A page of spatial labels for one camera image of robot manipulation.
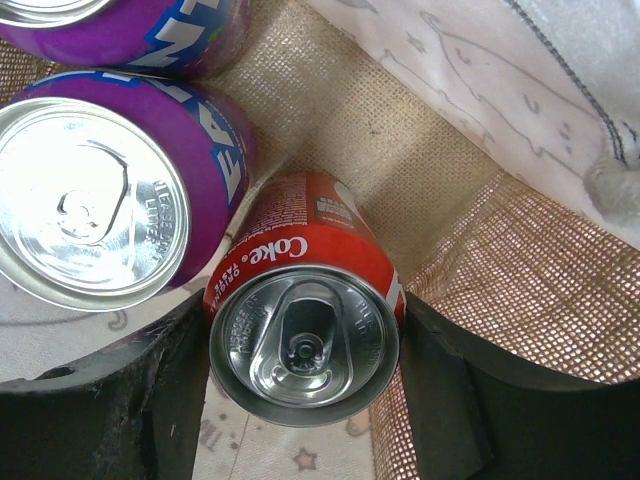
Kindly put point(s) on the red can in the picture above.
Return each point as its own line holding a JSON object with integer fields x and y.
{"x": 306, "y": 308}

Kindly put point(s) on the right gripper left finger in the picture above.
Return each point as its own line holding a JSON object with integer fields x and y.
{"x": 131, "y": 410}

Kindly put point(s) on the canvas bag with white handles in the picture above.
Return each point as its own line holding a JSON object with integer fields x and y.
{"x": 493, "y": 147}

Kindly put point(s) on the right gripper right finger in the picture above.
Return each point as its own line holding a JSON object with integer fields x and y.
{"x": 477, "y": 411}

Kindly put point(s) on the purple can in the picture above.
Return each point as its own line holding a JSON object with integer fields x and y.
{"x": 183, "y": 39}
{"x": 115, "y": 187}

